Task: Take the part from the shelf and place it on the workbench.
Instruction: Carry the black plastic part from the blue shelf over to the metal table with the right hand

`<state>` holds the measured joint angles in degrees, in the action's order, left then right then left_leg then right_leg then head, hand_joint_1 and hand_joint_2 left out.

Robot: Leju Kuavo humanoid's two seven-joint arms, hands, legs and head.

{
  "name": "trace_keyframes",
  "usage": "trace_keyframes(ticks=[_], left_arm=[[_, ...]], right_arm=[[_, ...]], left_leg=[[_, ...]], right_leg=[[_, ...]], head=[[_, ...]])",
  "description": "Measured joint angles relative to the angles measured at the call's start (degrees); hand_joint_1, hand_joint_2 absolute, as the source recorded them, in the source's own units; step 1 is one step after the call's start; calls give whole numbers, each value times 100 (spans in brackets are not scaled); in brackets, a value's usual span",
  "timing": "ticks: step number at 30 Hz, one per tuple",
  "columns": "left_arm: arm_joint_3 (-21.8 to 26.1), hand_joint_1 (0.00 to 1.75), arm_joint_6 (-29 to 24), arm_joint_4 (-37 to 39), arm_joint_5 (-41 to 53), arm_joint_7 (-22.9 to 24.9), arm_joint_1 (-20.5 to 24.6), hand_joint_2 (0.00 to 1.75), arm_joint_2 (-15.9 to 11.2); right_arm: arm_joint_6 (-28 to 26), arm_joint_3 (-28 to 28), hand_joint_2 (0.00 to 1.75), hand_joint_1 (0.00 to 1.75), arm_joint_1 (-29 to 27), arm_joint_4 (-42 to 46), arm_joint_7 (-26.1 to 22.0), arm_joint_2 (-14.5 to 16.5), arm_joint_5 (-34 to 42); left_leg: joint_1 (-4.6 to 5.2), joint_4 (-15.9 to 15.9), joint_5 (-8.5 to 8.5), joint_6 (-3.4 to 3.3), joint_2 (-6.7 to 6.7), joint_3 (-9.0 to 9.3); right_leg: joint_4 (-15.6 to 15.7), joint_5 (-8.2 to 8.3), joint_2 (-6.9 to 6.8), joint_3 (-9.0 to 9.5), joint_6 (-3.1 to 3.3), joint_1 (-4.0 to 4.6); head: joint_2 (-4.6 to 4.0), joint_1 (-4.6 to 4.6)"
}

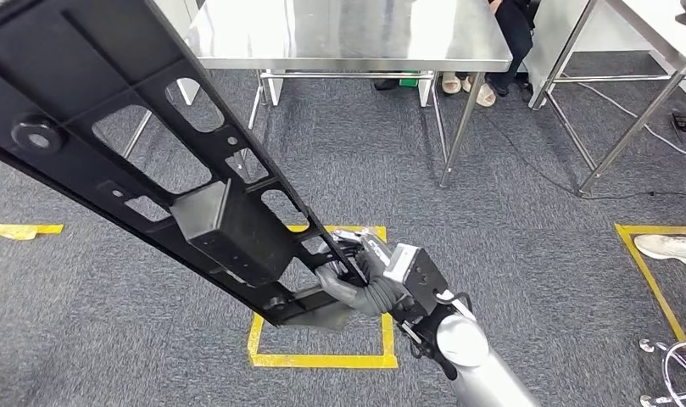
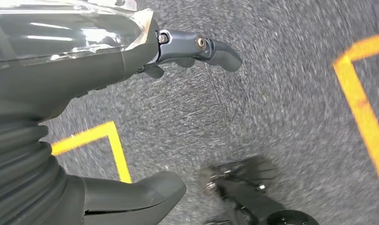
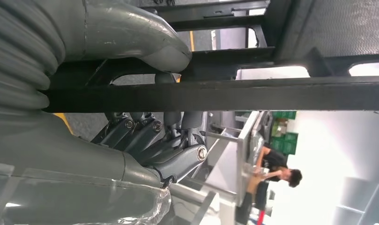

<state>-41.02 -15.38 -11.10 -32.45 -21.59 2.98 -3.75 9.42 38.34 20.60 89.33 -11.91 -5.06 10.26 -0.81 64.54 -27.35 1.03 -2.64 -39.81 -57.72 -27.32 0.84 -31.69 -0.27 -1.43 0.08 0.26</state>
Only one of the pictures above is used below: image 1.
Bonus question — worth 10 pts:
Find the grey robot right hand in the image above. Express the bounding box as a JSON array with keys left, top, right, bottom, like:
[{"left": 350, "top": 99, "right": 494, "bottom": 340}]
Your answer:
[{"left": 314, "top": 227, "right": 406, "bottom": 317}]

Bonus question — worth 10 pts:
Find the black plastic panel part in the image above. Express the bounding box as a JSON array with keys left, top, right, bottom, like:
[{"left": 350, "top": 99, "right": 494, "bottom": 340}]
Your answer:
[{"left": 0, "top": 0, "right": 371, "bottom": 332}]

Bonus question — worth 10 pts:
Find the stainless steel workbench table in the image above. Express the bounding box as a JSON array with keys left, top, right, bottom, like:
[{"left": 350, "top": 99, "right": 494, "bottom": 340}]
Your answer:
[{"left": 120, "top": 0, "right": 513, "bottom": 189}]

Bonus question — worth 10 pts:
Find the yellow floor tape outline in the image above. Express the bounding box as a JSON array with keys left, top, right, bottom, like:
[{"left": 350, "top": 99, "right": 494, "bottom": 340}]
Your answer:
[
  {"left": 245, "top": 224, "right": 400, "bottom": 371},
  {"left": 613, "top": 223, "right": 686, "bottom": 343}
]

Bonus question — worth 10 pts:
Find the chrome base stool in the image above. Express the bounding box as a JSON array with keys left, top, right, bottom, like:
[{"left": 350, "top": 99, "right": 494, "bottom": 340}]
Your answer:
[{"left": 639, "top": 336, "right": 686, "bottom": 407}]

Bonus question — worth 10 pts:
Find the person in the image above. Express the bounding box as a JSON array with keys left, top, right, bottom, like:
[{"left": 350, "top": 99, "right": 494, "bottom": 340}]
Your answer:
[
  {"left": 633, "top": 233, "right": 686, "bottom": 270},
  {"left": 440, "top": 0, "right": 541, "bottom": 109}
]

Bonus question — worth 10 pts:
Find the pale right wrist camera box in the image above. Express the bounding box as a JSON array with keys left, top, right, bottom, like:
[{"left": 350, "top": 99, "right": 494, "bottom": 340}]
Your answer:
[{"left": 382, "top": 243, "right": 450, "bottom": 319}]

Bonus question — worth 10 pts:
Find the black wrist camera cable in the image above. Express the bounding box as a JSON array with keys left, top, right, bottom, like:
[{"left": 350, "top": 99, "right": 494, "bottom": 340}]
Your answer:
[{"left": 432, "top": 291, "right": 474, "bottom": 338}]

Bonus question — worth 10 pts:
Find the black floor cable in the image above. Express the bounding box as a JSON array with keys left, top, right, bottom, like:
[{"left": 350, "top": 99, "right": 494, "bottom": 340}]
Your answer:
[{"left": 477, "top": 109, "right": 686, "bottom": 202}]

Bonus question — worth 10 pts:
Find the white floor cable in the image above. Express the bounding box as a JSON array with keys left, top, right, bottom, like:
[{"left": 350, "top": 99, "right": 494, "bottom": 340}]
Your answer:
[{"left": 561, "top": 71, "right": 686, "bottom": 165}]

